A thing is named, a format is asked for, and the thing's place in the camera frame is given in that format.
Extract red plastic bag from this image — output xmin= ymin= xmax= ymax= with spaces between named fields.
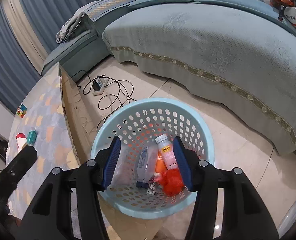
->
xmin=158 ymin=168 xmax=185 ymax=197

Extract orange paper cup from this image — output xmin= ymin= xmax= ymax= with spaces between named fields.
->
xmin=154 ymin=152 xmax=167 ymax=176

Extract light blue laundry basket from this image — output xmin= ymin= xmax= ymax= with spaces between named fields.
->
xmin=91 ymin=98 xmax=215 ymax=219

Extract patterned grey tablecloth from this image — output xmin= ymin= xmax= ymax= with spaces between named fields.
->
xmin=6 ymin=74 xmax=80 ymax=218

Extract blue striped curtain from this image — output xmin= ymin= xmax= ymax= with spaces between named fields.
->
xmin=0 ymin=0 xmax=97 ymax=113

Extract teal corner sofa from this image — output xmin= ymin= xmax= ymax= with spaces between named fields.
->
xmin=41 ymin=0 xmax=296 ymax=156

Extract clear plastic bottle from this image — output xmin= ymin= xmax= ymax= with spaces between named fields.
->
xmin=136 ymin=144 xmax=158 ymax=189

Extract teal small can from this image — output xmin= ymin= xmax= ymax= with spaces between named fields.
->
xmin=27 ymin=130 xmax=38 ymax=146

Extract grey folded blanket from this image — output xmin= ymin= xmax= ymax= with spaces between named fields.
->
xmin=55 ymin=0 xmax=101 ymax=44

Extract rubiks cube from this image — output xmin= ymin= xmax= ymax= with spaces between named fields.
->
xmin=16 ymin=104 xmax=27 ymax=118

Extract power strip with cables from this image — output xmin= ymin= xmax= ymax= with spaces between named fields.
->
xmin=71 ymin=69 xmax=136 ymax=131

